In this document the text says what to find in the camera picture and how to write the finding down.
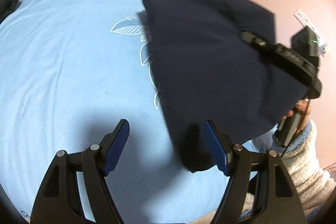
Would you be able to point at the fuzzy white blue sleeve forearm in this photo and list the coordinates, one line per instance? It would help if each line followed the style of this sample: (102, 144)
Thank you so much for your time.
(313, 184)

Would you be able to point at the person's right hand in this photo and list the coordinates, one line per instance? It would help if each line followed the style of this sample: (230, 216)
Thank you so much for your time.
(303, 108)

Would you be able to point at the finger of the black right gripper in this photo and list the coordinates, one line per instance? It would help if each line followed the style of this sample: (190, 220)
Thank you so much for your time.
(277, 55)

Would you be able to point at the light blue floral bedsheet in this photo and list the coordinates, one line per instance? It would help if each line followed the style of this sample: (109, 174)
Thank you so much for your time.
(70, 71)

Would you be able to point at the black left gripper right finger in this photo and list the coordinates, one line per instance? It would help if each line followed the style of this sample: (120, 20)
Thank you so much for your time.
(259, 189)

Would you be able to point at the white wall power strip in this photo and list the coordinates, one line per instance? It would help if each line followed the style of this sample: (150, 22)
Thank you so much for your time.
(306, 22)

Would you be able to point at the dark navy garment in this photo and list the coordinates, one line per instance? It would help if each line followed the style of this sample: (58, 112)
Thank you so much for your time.
(203, 70)

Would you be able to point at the black garment at left edge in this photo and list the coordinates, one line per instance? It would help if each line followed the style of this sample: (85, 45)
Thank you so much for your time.
(7, 7)

